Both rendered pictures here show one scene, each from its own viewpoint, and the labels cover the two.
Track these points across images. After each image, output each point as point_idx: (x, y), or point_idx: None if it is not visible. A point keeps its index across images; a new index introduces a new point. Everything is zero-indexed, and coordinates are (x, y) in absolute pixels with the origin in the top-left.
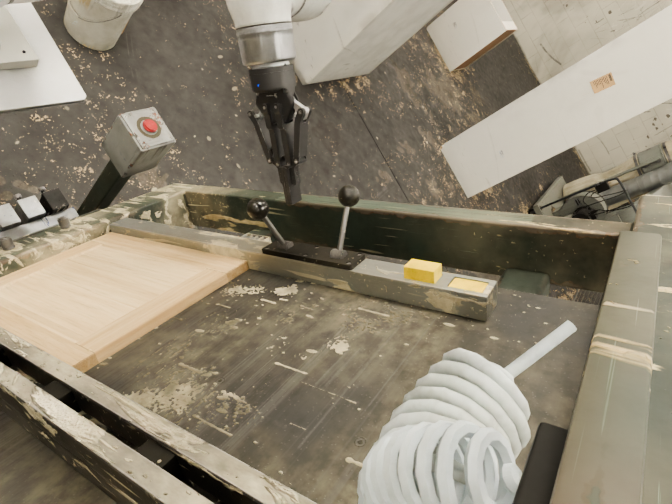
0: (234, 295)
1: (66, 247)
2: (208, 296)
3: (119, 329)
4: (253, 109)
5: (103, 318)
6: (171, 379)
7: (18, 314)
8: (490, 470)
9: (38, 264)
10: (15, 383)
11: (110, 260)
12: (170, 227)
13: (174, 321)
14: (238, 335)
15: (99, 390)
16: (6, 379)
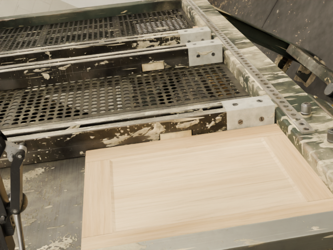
0: (57, 238)
1: (322, 178)
2: (81, 226)
3: (94, 173)
4: (18, 145)
5: (124, 173)
6: (27, 184)
7: (192, 147)
8: None
9: (299, 162)
10: (59, 125)
11: (241, 197)
12: (247, 239)
13: (78, 202)
14: (13, 217)
15: (12, 139)
16: (67, 123)
